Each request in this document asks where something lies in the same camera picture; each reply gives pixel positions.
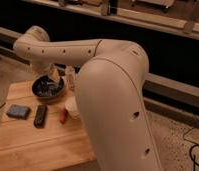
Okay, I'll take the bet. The small red object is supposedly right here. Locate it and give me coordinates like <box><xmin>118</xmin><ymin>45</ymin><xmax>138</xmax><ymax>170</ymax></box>
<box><xmin>59</xmin><ymin>109</ymin><xmax>67</xmax><ymax>124</ymax></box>

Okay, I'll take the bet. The blue sponge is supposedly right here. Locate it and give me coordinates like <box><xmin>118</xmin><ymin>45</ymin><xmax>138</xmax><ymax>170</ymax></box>
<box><xmin>6</xmin><ymin>104</ymin><xmax>30</xmax><ymax>120</ymax></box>

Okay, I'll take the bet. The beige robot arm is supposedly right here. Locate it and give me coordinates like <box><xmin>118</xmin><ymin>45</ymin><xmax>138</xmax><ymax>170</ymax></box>
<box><xmin>13</xmin><ymin>26</ymin><xmax>163</xmax><ymax>171</ymax></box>

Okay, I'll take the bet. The dark ceramic bowl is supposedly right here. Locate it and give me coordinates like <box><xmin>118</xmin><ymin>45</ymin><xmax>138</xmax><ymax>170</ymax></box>
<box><xmin>32</xmin><ymin>75</ymin><xmax>65</xmax><ymax>100</ymax></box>

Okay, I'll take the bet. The black cable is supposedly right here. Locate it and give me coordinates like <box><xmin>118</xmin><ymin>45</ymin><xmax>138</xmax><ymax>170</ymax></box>
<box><xmin>182</xmin><ymin>125</ymin><xmax>199</xmax><ymax>171</ymax></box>

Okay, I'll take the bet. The black rectangular bar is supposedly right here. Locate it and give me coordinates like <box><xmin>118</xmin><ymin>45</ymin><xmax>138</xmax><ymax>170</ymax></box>
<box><xmin>33</xmin><ymin>105</ymin><xmax>47</xmax><ymax>128</ymax></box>

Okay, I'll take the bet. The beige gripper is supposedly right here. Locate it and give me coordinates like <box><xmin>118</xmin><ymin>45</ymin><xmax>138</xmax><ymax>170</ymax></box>
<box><xmin>30</xmin><ymin>61</ymin><xmax>75</xmax><ymax>89</ymax></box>

